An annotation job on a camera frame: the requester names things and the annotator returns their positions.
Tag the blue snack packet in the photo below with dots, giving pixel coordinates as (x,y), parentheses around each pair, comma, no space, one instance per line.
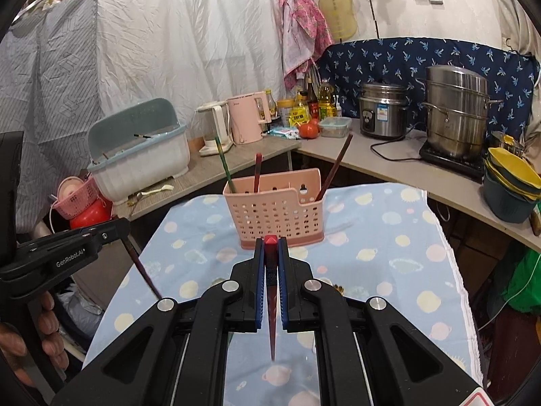
(283,132)

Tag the green plastic bag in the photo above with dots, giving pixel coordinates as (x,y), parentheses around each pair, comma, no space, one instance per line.
(524,279)

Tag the cooking oil bottle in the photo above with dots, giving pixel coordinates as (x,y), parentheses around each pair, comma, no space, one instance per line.
(326,101)

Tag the steel rice cooker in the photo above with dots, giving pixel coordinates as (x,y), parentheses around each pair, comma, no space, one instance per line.
(384,110)

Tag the blue planet print tablecloth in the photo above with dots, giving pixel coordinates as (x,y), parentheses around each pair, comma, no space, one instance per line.
(380,253)

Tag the small pink plastic basket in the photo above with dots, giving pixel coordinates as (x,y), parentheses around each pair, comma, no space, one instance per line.
(78,198)

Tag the steel steamer pot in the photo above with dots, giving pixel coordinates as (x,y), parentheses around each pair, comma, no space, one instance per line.
(456,114)

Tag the white electric kettle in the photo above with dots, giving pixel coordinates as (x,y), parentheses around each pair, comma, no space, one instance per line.
(215,129)

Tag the black induction cooker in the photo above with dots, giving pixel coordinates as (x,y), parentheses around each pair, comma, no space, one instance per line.
(448,161)

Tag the curved wooden counter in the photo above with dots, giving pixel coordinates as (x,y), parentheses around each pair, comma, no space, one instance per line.
(397,169)

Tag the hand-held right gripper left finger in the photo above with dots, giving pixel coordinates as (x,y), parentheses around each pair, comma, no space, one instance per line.
(260,283)

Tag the dark sauce bottle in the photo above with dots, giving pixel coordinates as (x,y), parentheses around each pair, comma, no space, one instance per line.
(312,103)

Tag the pink perforated utensil basket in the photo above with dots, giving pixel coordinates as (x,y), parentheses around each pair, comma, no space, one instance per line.
(270,215)

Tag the pink electric kettle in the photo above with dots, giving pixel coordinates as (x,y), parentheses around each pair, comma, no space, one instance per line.
(247,118)

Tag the red plastic basin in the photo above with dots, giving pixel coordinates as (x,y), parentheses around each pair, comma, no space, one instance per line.
(91,215)

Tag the white dish box green lid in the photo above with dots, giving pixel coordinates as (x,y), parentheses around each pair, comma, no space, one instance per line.
(139,165)

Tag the dark red brown chopstick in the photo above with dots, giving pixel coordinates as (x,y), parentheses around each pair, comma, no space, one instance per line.
(336,165)
(257,171)

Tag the grey striped hanging sheet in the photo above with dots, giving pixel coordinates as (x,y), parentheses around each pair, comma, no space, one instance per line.
(46,72)

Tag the dark red chopstick gold band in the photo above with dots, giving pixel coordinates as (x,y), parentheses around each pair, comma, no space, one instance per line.
(143,270)

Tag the navy floral cloth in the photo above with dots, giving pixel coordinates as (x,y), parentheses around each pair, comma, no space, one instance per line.
(380,59)

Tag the beige curtain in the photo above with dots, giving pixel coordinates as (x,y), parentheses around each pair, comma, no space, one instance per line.
(522,21)

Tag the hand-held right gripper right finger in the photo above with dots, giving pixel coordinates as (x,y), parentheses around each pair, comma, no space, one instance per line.
(284,283)

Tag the yellow lidded jar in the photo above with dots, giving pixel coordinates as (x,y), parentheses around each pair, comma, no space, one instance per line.
(286,114)

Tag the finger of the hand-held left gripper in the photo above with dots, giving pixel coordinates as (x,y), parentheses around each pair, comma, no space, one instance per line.
(114,229)

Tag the white plastic spoon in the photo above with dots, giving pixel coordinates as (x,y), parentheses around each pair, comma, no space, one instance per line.
(158,190)

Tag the yellow cutting board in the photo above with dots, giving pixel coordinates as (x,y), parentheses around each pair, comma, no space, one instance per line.
(336,15)

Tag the red tomato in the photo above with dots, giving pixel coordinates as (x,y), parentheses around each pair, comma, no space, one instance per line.
(307,130)

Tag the stack of yellow teal bowls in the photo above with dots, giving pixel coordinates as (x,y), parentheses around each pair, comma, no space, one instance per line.
(507,194)

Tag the pink floral garment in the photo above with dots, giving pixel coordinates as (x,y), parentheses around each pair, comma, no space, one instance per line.
(300,21)

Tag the white hanging sheet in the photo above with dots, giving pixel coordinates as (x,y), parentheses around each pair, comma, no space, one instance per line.
(190,34)

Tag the clear food container green lid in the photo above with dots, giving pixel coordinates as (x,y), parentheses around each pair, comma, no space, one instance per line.
(334,127)

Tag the person's left hand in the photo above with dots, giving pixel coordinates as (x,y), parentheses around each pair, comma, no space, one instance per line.
(48,317)

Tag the green chopstick gold band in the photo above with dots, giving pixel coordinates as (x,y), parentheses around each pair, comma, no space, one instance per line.
(223,163)

